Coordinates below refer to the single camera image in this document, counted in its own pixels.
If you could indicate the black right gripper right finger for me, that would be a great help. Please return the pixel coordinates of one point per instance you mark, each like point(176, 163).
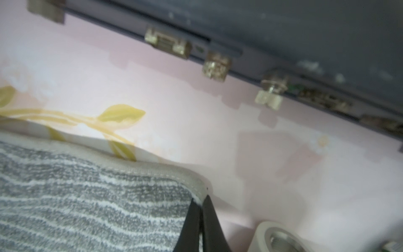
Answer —
point(213, 236)

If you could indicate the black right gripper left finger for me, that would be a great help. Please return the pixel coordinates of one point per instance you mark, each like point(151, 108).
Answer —
point(188, 240)

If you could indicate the grey striped square dishcloth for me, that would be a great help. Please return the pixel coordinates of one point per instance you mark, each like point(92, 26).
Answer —
point(62, 197)

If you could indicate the white plastic tee fitting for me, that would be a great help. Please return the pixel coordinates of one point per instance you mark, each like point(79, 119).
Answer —
point(274, 237)

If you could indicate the pink floral table mat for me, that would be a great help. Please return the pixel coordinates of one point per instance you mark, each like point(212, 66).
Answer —
point(336, 184)

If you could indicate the dark grey flat electronics box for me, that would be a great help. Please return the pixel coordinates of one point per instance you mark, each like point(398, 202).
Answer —
point(343, 57)

